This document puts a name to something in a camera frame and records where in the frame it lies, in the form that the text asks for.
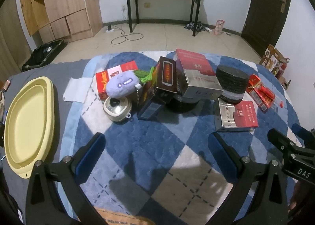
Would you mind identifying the wooden cabinet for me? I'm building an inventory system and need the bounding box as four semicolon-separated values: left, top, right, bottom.
20;0;103;43

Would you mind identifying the green plastic clip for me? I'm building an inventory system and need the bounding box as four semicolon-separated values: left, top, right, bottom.
133;67;155;85

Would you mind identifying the cream round case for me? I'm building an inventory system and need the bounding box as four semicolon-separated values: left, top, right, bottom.
103;97;132;122

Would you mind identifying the large red silver box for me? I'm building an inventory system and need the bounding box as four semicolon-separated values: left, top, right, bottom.
173;49;223;100

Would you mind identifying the yellow plastic basin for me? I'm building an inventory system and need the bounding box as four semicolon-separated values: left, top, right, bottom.
4;76;55;179

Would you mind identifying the black suitcase on floor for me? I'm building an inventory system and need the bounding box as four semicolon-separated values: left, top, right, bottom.
22;38;67;72

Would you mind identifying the red white gift box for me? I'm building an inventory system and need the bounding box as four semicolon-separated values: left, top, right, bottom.
95;61;138;101

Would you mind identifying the small red cigarette pack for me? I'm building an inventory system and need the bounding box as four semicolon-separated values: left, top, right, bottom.
246;74;275;113

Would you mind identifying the blue checkered rug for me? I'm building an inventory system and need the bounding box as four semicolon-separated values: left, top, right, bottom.
60;51;304;224

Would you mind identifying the purple plush toy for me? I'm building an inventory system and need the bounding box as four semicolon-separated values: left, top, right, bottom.
106;70;142;99

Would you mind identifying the dark brown tall box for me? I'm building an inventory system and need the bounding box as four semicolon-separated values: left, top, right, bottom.
137;56;177;120

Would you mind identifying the black foam cylinder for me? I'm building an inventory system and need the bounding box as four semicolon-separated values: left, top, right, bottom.
216;65;249;105
166;93;199;114

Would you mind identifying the white cloth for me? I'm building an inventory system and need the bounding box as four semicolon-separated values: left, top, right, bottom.
62;77;93;103

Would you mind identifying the red lighter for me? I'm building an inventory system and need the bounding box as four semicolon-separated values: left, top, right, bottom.
260;85;284;108

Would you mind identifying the pink package on floor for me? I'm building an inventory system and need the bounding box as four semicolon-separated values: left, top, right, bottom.
214;19;225;36

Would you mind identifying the black cable on floor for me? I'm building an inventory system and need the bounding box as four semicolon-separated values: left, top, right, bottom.
107;24;144;45

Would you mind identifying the cardboard box of goods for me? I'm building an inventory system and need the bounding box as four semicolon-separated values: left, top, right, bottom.
259;44;291;90

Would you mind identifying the dark door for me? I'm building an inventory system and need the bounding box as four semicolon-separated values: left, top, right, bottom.
241;0;291;56

